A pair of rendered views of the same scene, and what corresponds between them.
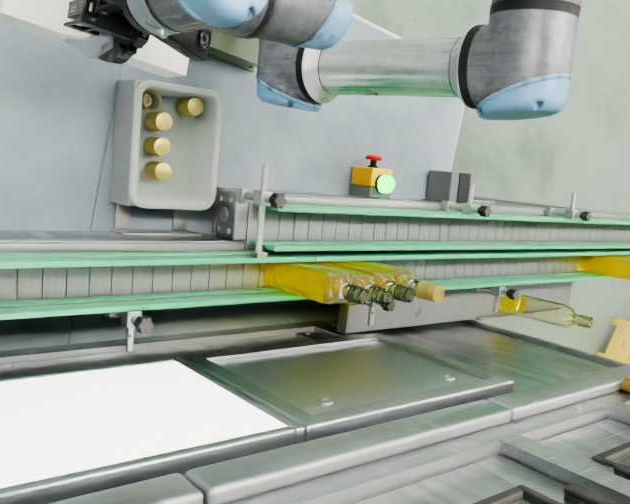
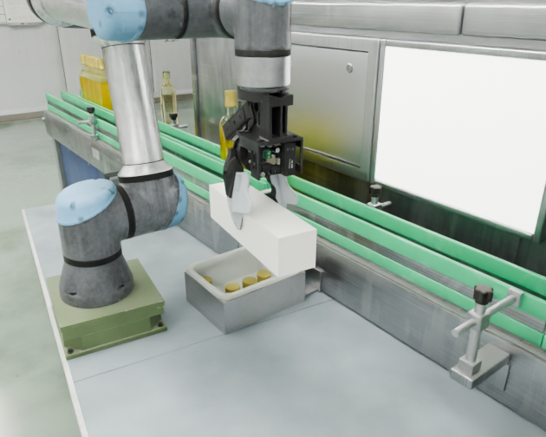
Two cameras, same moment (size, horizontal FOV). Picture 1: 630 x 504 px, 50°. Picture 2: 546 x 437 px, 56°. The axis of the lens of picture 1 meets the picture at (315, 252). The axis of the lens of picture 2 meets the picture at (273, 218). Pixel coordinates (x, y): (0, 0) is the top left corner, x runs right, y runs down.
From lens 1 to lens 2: 0.84 m
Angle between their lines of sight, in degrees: 33
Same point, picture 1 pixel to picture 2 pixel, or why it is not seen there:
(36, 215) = (353, 322)
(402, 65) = (139, 83)
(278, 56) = (156, 198)
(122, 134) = (261, 304)
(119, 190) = (296, 289)
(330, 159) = (159, 237)
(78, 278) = not seen: hidden behind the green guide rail
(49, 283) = not seen: hidden behind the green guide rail
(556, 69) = not seen: outside the picture
